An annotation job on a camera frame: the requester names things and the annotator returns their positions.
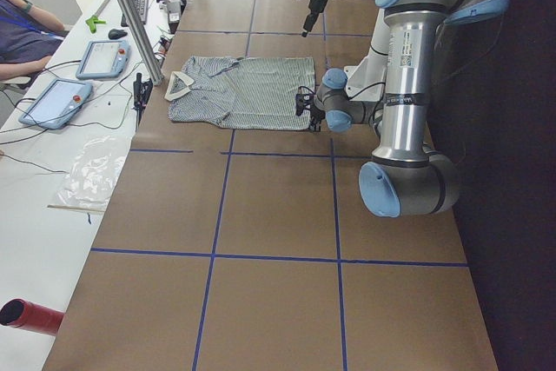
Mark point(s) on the brown paper table cover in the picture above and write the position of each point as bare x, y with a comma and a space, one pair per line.
252, 250

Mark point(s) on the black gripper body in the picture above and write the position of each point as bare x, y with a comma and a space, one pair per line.
315, 118
312, 9

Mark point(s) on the aluminium frame post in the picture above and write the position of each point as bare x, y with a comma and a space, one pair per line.
142, 41

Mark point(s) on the far blue teach pendant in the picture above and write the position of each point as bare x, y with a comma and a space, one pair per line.
103, 60

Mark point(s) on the black computer mouse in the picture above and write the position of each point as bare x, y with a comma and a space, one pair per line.
115, 34

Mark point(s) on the clear plastic bag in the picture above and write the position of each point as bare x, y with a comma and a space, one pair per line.
93, 175

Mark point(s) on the near blue teach pendant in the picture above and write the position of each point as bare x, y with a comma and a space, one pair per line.
57, 104

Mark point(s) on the navy white striped polo shirt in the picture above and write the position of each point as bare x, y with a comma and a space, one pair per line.
244, 93

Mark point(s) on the green plastic tool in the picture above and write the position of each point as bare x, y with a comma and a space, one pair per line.
92, 23

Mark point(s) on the seated person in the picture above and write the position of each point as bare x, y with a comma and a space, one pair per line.
30, 37

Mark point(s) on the red cardboard tube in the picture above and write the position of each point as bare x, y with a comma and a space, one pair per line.
27, 315

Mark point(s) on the blue teach pendant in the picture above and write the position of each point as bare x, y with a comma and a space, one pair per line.
103, 60
57, 104

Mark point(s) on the black keyboard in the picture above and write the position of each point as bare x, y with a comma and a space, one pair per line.
142, 7

